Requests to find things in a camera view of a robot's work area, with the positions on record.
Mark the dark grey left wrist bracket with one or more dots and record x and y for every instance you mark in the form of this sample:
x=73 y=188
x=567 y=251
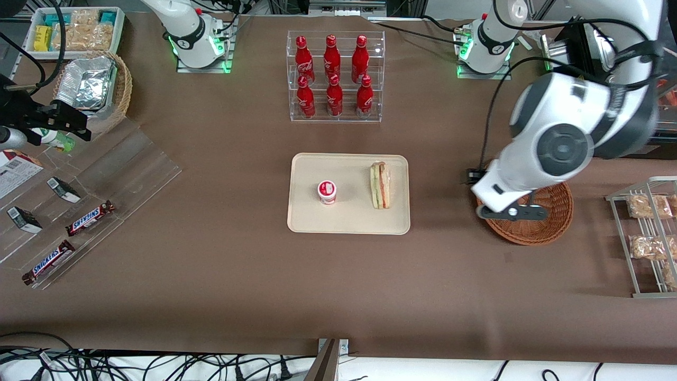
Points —
x=521 y=212

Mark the clear acrylic bottle rack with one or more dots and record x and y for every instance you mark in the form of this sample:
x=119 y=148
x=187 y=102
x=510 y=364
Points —
x=346 y=119

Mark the aluminium arm base plate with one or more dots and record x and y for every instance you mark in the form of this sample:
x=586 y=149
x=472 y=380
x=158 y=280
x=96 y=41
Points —
x=203 y=67
x=484 y=75

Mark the stainless steel pan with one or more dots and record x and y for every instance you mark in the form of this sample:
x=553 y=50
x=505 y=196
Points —
x=600 y=50

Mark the yellow snack packet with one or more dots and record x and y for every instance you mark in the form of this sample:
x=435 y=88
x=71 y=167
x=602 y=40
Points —
x=43 y=38

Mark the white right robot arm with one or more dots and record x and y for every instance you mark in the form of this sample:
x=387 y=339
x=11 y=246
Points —
x=188 y=32

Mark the brown table cover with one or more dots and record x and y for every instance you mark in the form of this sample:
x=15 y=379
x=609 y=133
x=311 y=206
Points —
x=211 y=296

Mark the brown Snickers bar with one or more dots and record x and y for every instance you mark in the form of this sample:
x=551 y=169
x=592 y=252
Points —
x=48 y=262
x=90 y=218

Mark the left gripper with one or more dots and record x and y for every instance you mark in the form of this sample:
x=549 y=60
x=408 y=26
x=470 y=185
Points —
x=472 y=176

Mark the white plastic bin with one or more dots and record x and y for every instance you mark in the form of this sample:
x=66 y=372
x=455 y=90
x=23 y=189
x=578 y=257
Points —
x=119 y=37

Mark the small black white box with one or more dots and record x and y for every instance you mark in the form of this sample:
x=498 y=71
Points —
x=25 y=220
x=64 y=190

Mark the red white yogurt cup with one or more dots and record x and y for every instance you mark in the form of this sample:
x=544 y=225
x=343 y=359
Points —
x=327 y=190

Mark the teal snack packet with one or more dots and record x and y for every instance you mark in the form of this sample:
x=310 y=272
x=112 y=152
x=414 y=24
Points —
x=108 y=17
x=53 y=19

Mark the clear acrylic display stand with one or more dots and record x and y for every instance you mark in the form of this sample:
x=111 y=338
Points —
x=132 y=169

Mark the aluminium foil container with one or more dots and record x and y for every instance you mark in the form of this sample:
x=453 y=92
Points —
x=87 y=82

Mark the clear cracker bag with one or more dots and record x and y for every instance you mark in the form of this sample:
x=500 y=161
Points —
x=84 y=38
x=84 y=17

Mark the green white small bottle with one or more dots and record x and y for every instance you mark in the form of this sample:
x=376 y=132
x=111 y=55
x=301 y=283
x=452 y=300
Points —
x=55 y=140

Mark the brown round wicker basket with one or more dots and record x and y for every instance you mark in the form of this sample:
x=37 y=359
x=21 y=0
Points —
x=550 y=222

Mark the triangle sandwich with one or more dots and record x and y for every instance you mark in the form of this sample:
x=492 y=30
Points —
x=380 y=185

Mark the beige plastic tray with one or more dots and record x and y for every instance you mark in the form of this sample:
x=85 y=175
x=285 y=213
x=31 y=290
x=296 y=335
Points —
x=349 y=217

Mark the clear bag of snacks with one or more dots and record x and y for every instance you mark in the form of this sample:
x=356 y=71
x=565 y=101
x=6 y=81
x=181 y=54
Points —
x=670 y=275
x=650 y=247
x=649 y=206

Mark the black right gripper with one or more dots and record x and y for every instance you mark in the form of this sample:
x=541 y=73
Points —
x=27 y=115

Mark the silver metal block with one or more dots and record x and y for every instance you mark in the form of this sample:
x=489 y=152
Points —
x=555 y=53

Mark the aluminium frame post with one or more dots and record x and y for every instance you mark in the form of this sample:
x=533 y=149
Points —
x=325 y=365

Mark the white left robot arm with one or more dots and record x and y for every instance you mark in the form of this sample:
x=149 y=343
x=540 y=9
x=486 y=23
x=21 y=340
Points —
x=563 y=148

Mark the printed cardboard box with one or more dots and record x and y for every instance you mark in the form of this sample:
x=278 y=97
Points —
x=16 y=174

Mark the red cola bottle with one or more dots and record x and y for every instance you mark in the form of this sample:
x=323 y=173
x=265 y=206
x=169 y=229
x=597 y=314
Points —
x=304 y=63
x=334 y=101
x=360 y=62
x=305 y=103
x=332 y=61
x=365 y=101

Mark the black machine yellow panel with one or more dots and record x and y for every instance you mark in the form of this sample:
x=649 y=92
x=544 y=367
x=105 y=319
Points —
x=579 y=37

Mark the tan wicker basket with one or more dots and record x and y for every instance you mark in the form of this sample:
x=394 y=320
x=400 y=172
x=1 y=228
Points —
x=124 y=90

